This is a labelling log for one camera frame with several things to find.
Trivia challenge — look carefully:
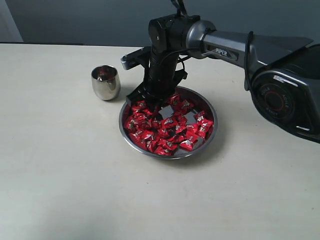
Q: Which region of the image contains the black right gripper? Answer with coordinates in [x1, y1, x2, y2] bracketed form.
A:
[126, 46, 188, 112]

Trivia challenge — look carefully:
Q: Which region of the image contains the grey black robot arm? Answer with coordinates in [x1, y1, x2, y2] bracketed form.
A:
[122, 14, 320, 143]

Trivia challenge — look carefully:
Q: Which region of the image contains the round stainless steel plate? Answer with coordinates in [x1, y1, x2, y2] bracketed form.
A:
[119, 86, 218, 160]

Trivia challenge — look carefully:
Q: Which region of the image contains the stainless steel cup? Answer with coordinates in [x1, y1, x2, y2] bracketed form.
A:
[91, 65, 121, 101]

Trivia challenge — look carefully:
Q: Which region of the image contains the red wrapped candy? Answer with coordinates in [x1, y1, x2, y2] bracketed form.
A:
[193, 110, 206, 125]
[157, 139, 178, 152]
[123, 116, 138, 133]
[196, 118, 214, 139]
[179, 99, 194, 114]
[169, 93, 181, 106]
[179, 139, 198, 152]

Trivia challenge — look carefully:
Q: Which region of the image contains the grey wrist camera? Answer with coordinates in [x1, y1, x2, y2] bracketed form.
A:
[121, 46, 152, 71]

